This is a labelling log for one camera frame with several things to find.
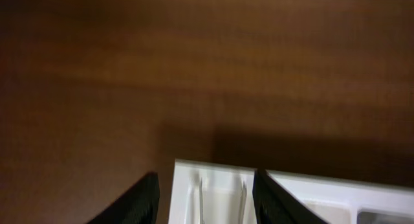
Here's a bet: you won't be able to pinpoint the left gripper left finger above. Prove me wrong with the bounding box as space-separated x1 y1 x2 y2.
87 172 160 224

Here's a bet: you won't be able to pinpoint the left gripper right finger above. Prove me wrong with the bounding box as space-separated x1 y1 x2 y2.
252 170 327 224

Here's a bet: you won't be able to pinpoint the steel serrated tongs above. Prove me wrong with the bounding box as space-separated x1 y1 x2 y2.
198 179 247 224

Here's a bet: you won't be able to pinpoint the white plastic cutlery tray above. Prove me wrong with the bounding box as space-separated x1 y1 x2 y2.
168 161 413 224

